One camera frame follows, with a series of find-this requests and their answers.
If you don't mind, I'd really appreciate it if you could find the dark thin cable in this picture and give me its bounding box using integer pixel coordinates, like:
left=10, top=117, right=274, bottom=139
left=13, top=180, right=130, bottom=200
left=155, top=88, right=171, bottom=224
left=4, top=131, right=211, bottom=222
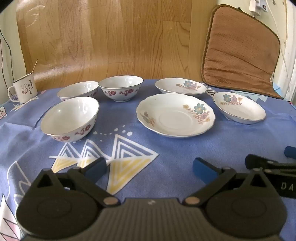
left=0, top=28, right=15, bottom=84

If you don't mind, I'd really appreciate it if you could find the large white floral plate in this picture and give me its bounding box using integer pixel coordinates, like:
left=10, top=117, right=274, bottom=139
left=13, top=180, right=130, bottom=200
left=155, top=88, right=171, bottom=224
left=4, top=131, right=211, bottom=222
left=136, top=93, right=216, bottom=138

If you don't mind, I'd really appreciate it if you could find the blue printed blanket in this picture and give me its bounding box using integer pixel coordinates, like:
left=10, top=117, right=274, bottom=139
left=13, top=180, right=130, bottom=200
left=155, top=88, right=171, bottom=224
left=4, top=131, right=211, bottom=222
left=0, top=79, right=296, bottom=241

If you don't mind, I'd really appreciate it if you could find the light blue cloth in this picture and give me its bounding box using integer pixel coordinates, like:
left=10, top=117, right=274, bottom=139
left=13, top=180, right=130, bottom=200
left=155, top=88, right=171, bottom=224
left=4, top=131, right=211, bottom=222
left=273, top=83, right=287, bottom=100

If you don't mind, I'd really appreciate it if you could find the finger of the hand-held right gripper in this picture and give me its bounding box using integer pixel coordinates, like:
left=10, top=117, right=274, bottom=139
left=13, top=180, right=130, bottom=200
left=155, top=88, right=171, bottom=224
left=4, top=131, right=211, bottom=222
left=284, top=146, right=296, bottom=160
left=245, top=153, right=296, bottom=173

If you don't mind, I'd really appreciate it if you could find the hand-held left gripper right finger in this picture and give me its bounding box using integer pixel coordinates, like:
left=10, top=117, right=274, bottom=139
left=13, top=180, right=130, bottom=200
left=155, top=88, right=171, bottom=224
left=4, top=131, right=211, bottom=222
left=184, top=158, right=270, bottom=207

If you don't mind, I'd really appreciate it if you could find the wood-pattern board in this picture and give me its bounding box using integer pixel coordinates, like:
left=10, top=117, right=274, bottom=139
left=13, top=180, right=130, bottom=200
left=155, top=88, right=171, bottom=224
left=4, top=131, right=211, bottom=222
left=15, top=0, right=219, bottom=91

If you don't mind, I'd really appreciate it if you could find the white enamel mug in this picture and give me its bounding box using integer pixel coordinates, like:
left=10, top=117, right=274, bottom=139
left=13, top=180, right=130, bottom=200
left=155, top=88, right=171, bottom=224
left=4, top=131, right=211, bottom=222
left=8, top=72, right=38, bottom=104

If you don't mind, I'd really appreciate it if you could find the white cable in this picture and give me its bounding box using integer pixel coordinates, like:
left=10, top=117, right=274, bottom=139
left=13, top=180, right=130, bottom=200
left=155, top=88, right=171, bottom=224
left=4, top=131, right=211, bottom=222
left=279, top=39, right=294, bottom=102

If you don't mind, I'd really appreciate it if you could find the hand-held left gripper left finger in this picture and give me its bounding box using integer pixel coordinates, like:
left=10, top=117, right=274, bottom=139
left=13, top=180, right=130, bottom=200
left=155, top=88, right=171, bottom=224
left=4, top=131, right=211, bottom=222
left=35, top=158, right=121, bottom=208

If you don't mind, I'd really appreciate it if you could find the white power adapter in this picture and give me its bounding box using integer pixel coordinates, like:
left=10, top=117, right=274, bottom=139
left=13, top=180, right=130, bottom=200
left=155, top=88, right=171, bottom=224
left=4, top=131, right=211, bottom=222
left=249, top=0, right=269, bottom=17

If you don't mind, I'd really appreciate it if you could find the white bowl with red flowers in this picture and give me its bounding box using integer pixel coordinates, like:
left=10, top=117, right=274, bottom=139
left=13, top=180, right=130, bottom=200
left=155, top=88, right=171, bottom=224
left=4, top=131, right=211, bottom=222
left=99, top=75, right=144, bottom=103
left=41, top=96, right=100, bottom=142
left=57, top=81, right=99, bottom=102

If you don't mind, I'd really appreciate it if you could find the small white floral plate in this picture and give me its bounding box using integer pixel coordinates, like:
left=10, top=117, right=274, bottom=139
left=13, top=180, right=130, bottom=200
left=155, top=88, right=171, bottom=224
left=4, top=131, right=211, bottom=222
left=213, top=91, right=266, bottom=125
left=155, top=78, right=207, bottom=95

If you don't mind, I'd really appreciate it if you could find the brown seat cushion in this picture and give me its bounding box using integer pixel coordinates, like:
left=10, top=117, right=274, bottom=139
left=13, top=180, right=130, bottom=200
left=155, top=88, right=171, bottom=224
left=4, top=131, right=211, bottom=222
left=201, top=4, right=284, bottom=100

